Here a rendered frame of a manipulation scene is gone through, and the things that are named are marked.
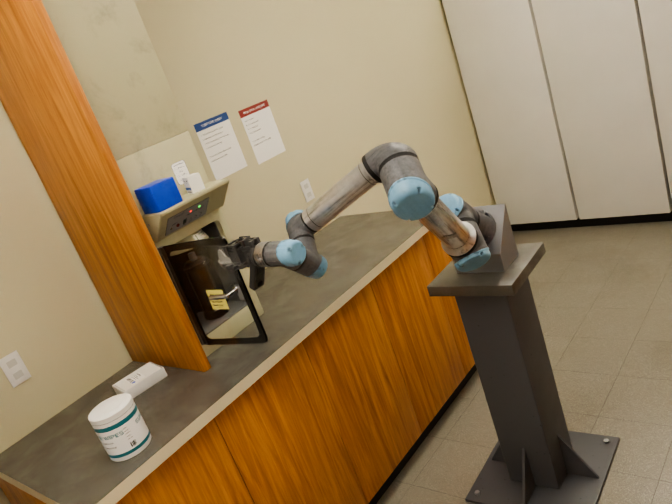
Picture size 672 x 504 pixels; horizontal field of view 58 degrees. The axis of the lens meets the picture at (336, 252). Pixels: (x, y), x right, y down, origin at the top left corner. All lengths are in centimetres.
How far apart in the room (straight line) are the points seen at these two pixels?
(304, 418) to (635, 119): 304
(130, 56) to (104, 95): 18
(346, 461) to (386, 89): 237
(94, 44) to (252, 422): 134
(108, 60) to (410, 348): 169
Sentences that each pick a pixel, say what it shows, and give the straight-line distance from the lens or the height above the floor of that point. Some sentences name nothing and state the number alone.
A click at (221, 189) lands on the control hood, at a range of 226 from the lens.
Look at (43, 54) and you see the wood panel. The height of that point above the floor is 208.
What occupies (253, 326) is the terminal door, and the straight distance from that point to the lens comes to 209.
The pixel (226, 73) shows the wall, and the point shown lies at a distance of 308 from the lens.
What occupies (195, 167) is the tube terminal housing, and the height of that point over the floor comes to 158.
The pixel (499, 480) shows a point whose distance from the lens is 274.
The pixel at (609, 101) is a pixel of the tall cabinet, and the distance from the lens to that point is 448.
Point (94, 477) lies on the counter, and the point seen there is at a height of 94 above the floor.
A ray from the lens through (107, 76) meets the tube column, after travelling 222.
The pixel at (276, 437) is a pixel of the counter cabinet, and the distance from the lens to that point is 224.
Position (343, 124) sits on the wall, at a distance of 361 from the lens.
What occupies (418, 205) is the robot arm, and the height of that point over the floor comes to 137.
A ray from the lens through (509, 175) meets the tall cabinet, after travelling 487.
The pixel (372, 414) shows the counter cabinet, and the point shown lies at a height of 40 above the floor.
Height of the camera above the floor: 183
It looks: 18 degrees down
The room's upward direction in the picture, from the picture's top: 20 degrees counter-clockwise
